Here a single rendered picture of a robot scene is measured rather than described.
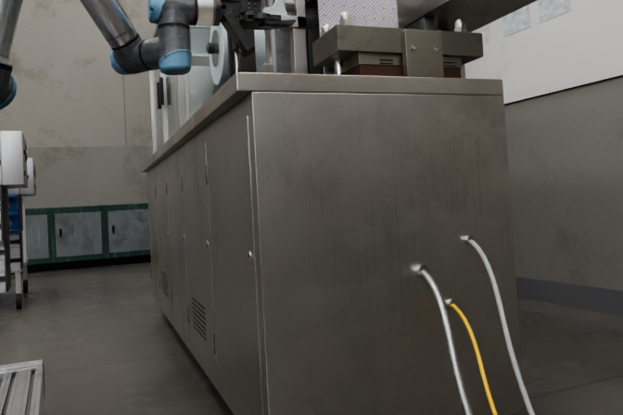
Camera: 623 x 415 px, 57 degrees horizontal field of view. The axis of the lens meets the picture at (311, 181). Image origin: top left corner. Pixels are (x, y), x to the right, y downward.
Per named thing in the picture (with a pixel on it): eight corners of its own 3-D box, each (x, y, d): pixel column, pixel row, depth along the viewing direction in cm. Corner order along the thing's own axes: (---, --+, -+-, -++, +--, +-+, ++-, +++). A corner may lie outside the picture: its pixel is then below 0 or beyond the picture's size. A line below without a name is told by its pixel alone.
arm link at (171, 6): (147, 31, 140) (146, -4, 141) (193, 32, 144) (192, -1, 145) (151, 20, 133) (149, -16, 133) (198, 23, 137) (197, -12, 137)
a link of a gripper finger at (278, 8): (298, -3, 146) (262, -4, 144) (299, 20, 146) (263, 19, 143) (296, 2, 149) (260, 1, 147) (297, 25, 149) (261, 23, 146)
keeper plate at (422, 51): (403, 78, 137) (400, 31, 138) (439, 79, 141) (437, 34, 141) (408, 75, 135) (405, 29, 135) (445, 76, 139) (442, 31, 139)
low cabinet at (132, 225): (146, 252, 846) (143, 204, 848) (165, 260, 695) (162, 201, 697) (6, 264, 772) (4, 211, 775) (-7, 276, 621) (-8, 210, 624)
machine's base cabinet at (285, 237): (151, 313, 350) (145, 171, 353) (255, 301, 373) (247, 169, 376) (270, 521, 115) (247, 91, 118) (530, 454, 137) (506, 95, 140)
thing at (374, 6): (320, 52, 152) (316, -18, 153) (399, 55, 160) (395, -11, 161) (321, 51, 152) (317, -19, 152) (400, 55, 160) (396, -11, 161)
